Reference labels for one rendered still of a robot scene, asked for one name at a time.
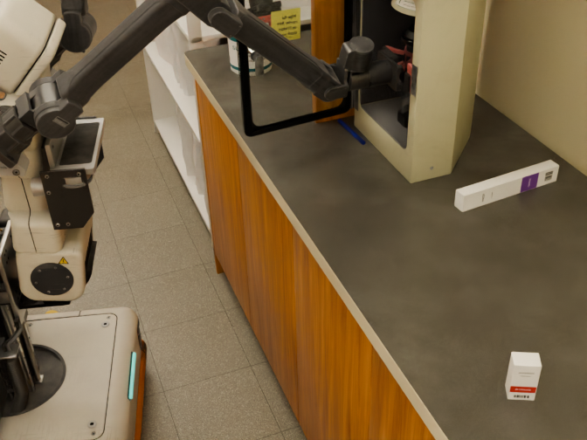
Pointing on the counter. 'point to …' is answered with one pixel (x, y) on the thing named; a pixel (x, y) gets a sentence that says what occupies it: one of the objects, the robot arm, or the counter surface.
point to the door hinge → (355, 36)
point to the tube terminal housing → (436, 90)
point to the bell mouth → (404, 6)
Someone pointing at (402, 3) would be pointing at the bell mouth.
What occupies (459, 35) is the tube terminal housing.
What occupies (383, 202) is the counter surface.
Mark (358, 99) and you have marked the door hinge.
